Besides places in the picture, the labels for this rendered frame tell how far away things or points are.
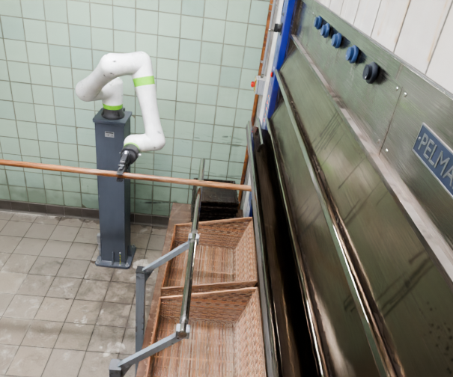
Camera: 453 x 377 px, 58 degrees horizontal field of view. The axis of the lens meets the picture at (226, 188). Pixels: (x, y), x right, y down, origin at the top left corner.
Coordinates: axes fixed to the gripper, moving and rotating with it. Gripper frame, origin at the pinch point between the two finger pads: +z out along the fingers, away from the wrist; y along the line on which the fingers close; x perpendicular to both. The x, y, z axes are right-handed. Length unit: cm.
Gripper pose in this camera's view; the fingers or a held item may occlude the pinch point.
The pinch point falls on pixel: (120, 174)
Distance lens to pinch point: 210.8
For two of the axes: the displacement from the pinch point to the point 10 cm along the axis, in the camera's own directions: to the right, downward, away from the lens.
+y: -1.2, 8.5, 5.2
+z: 0.1, 5.3, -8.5
